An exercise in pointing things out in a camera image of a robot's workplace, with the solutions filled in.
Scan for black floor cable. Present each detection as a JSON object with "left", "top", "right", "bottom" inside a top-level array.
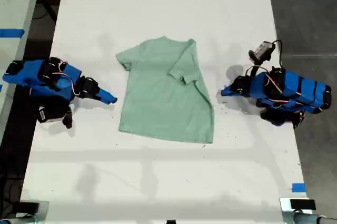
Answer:
[
  {"left": 0, "top": 173, "right": 22, "bottom": 219},
  {"left": 33, "top": 0, "right": 57, "bottom": 23}
]

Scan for black camera cable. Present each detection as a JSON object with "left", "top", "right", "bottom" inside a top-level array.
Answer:
[{"left": 272, "top": 39, "right": 284, "bottom": 71}]

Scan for silver metal clamp bracket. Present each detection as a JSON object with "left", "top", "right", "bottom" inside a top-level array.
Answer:
[
  {"left": 279, "top": 197, "right": 337, "bottom": 224},
  {"left": 0, "top": 200, "right": 49, "bottom": 224}
]

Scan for short blue tape strip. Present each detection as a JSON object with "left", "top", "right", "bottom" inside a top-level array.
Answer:
[{"left": 291, "top": 182, "right": 306, "bottom": 193}]

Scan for long blue tape strip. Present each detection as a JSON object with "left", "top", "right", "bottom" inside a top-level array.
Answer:
[{"left": 0, "top": 28, "right": 26, "bottom": 38}]

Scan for white side table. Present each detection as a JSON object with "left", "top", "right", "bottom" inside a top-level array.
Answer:
[{"left": 0, "top": 0, "right": 44, "bottom": 135}]

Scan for black camera stalk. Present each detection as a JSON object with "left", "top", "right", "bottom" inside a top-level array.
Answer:
[{"left": 246, "top": 59, "right": 264, "bottom": 79}]

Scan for black camera box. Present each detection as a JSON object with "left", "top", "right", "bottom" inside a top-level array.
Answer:
[
  {"left": 248, "top": 41, "right": 276, "bottom": 63},
  {"left": 36, "top": 104, "right": 74, "bottom": 130}
]

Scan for pale green T-shirt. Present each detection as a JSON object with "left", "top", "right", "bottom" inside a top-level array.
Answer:
[{"left": 115, "top": 35, "right": 214, "bottom": 144}]

